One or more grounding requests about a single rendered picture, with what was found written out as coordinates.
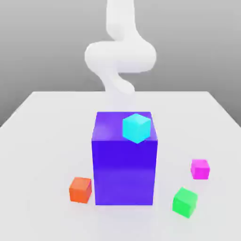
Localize small cyan cube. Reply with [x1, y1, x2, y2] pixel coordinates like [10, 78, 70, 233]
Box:
[122, 113, 152, 145]

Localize small green cube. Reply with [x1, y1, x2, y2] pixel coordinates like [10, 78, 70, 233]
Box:
[172, 186, 199, 219]

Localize large purple box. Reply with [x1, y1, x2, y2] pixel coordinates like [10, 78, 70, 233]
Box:
[91, 111, 159, 206]

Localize small magenta cube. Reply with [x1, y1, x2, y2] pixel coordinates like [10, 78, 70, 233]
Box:
[190, 159, 210, 180]

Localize small orange cube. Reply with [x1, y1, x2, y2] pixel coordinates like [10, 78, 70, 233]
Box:
[69, 177, 92, 204]

